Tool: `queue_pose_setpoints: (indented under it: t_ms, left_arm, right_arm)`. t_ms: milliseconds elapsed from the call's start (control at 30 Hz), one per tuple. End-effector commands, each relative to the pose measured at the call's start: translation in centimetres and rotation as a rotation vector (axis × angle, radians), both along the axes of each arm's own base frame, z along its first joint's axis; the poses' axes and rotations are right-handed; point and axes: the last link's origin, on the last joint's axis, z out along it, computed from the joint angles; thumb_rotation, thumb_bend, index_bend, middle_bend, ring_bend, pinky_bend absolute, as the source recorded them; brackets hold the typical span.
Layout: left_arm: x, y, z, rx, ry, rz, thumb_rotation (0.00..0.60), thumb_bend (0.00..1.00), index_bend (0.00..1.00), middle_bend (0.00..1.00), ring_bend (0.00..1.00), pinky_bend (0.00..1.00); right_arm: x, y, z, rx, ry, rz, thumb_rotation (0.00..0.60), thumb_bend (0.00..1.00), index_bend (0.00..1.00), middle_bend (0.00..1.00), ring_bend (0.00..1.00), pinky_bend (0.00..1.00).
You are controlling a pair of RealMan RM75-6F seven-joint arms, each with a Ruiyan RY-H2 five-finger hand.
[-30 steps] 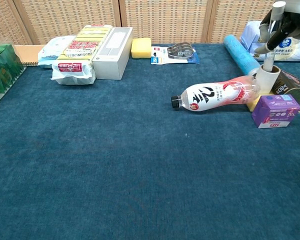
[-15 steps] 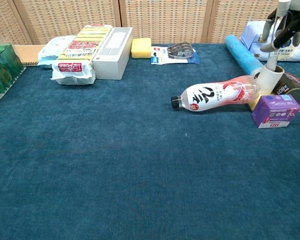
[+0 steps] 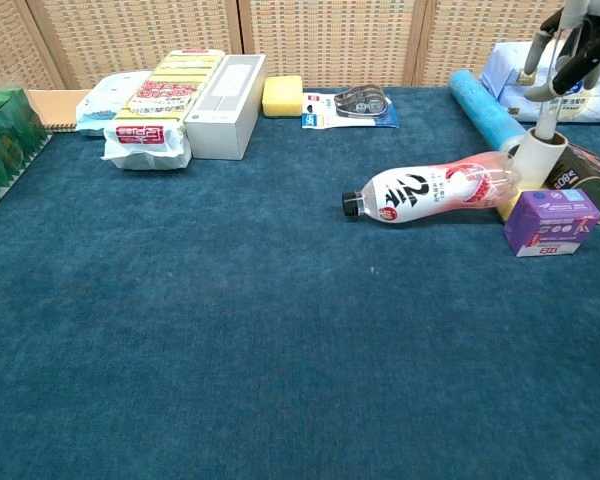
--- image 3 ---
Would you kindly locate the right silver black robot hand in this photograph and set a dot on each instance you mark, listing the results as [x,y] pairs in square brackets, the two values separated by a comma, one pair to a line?
[587,55]

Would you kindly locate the large white blue wipes pack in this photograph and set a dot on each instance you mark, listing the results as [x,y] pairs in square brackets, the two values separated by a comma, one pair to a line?
[510,75]

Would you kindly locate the blue patterned roll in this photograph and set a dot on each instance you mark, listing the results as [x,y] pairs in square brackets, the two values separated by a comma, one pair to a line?
[485,112]

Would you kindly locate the dark tin can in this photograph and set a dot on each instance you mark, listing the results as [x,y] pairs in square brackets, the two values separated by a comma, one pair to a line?
[592,175]

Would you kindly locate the white paper roll core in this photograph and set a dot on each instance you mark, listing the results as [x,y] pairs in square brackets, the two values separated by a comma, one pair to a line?
[532,165]

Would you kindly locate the small purple box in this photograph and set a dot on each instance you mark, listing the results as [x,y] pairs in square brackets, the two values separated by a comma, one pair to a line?
[550,225]

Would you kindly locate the small yellow sponge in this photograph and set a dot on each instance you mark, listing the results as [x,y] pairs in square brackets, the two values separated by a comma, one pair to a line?
[507,210]

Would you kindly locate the plastic bottle white red label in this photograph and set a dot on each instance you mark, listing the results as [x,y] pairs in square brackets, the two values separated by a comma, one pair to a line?
[420,195]

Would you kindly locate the correction tape blister pack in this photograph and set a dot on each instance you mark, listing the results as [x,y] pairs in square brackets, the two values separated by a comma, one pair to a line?
[350,107]

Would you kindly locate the woven wooden folding screen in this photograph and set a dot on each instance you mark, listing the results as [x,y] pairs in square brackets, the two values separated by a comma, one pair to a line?
[330,40]

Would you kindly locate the yellow sponge block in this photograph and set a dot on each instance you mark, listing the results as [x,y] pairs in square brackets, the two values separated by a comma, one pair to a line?
[282,95]

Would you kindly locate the white power strip box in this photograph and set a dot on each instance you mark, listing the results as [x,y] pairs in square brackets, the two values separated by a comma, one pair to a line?
[225,110]

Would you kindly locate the dark blue table mat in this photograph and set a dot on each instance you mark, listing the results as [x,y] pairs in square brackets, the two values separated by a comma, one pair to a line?
[255,325]

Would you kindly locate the yellow green sponge multipack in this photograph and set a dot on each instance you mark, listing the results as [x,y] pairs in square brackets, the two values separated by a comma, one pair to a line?
[160,100]

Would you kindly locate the light blue wipes pack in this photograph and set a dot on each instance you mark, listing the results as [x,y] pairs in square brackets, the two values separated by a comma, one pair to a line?
[105,100]

